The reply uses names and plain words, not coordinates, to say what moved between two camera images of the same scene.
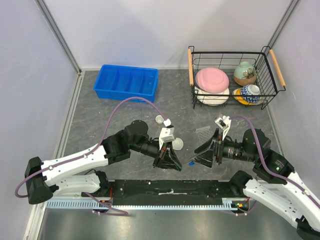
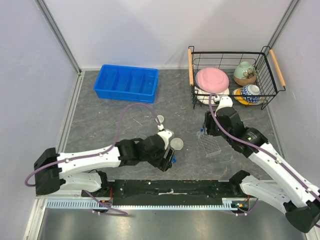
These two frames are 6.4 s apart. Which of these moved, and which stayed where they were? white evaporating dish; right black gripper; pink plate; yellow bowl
Moved: right black gripper
Stayed: white evaporating dish; yellow bowl; pink plate
